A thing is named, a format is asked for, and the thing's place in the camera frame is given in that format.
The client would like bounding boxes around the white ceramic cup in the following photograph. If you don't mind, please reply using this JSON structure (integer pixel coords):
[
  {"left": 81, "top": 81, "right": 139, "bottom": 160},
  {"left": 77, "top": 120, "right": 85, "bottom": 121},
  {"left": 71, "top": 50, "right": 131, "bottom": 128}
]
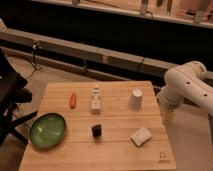
[{"left": 129, "top": 89, "right": 143, "bottom": 110}]

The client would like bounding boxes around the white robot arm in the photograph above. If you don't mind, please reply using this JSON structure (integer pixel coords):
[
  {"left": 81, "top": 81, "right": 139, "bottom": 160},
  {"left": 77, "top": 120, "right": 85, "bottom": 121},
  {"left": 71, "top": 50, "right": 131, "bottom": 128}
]
[{"left": 156, "top": 61, "right": 213, "bottom": 124}]

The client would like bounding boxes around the black eraser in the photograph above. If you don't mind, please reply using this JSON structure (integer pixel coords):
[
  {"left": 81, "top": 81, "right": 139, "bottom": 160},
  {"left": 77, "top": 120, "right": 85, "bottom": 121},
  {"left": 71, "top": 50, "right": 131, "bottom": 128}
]
[{"left": 92, "top": 124, "right": 102, "bottom": 138}]

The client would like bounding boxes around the white sponge block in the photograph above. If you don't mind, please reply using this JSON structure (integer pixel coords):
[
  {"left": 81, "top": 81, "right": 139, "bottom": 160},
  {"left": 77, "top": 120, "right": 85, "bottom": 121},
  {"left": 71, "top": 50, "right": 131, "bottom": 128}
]
[{"left": 130, "top": 127, "right": 152, "bottom": 147}]

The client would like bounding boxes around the small white bottle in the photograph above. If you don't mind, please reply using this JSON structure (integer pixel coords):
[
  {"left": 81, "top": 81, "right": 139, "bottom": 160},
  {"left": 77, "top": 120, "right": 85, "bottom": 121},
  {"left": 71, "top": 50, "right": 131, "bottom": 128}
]
[{"left": 91, "top": 85, "right": 101, "bottom": 114}]

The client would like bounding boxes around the orange carrot toy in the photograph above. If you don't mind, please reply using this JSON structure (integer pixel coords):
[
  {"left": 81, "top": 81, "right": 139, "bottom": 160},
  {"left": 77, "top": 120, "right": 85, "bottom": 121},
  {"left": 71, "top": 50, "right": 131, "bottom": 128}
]
[{"left": 69, "top": 93, "right": 77, "bottom": 109}]

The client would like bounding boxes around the green bowl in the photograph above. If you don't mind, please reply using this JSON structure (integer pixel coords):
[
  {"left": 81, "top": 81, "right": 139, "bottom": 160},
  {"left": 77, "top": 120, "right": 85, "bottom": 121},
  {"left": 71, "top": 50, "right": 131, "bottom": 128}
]
[{"left": 30, "top": 113, "right": 67, "bottom": 149}]

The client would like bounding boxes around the black chair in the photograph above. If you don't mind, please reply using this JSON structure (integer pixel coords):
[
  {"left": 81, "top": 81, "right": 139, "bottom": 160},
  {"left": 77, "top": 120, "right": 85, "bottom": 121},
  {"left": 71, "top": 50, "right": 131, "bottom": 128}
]
[{"left": 0, "top": 48, "right": 37, "bottom": 146}]

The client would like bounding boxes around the black cable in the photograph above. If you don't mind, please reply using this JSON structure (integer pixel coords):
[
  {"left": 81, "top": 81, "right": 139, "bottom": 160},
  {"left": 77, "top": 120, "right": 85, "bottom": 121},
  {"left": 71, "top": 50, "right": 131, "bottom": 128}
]
[{"left": 27, "top": 40, "right": 43, "bottom": 78}]

